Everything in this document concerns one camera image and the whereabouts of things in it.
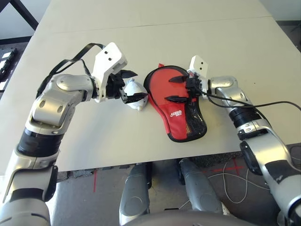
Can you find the grey robot torso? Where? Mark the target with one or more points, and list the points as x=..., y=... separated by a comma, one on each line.
x=178, y=220

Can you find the white ball bundle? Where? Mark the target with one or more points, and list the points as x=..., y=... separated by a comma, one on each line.
x=134, y=89

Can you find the red tape cross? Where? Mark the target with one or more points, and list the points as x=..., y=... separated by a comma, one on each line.
x=236, y=167

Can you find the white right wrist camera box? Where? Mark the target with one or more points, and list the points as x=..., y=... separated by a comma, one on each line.
x=200, y=64

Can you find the red black paddle case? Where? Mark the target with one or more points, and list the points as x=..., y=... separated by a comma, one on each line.
x=164, y=89

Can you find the red tape line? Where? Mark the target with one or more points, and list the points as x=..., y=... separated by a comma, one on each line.
x=95, y=181

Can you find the grey left robot leg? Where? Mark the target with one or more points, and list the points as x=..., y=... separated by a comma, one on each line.
x=135, y=188

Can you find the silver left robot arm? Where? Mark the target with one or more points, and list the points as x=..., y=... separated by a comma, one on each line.
x=61, y=94

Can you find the black equipment rack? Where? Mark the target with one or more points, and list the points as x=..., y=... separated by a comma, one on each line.
x=10, y=60

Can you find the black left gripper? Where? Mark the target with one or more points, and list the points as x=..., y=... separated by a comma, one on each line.
x=115, y=87

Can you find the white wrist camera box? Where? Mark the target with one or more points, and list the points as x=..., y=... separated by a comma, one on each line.
x=108, y=56
x=200, y=64

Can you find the white perforated shoe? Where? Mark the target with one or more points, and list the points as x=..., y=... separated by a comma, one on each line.
x=226, y=210

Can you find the grey robot leg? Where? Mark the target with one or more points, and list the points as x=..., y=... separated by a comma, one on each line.
x=197, y=186
x=135, y=188

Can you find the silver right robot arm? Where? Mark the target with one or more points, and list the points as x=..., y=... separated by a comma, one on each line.
x=225, y=84

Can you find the black metal frame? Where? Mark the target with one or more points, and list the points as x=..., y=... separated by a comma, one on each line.
x=27, y=13

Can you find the grey right robot leg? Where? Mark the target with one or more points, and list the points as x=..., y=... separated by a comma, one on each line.
x=197, y=186

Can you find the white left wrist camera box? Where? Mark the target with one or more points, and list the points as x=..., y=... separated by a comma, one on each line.
x=108, y=56

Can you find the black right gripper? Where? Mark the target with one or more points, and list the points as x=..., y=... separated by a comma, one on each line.
x=194, y=87

